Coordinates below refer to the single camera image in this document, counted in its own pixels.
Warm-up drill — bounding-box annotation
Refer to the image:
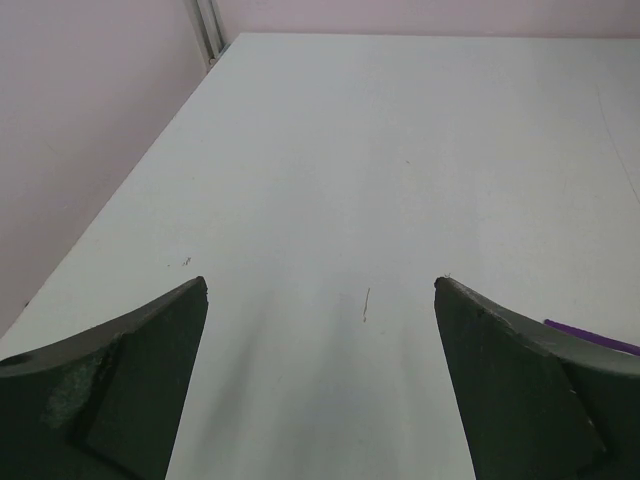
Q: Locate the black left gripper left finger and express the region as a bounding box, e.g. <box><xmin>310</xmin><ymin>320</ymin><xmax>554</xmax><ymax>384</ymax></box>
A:
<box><xmin>1</xmin><ymin>277</ymin><xmax>208</xmax><ymax>479</ymax></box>

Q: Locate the aluminium corner frame post left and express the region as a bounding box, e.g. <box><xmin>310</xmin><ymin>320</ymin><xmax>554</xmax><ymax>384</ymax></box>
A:
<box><xmin>193</xmin><ymin>0</ymin><xmax>229</xmax><ymax>67</ymax></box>

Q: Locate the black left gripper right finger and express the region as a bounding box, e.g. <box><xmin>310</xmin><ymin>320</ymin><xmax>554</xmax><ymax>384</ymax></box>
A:
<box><xmin>434</xmin><ymin>277</ymin><xmax>639</xmax><ymax>479</ymax></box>

